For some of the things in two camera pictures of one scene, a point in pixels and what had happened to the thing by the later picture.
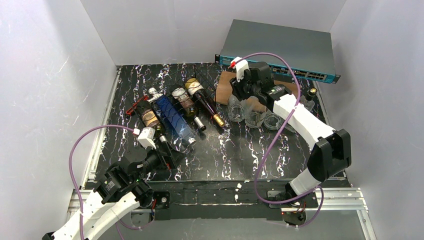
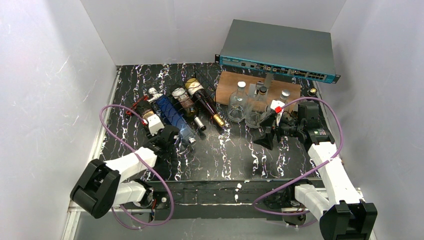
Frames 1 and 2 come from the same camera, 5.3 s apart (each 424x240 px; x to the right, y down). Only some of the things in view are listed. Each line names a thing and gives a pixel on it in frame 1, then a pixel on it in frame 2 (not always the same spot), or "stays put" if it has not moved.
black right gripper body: x=241 y=85 → x=276 y=127
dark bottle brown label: x=149 y=117 stays put
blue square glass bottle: x=175 y=116 stays put
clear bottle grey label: x=236 y=109 stays put
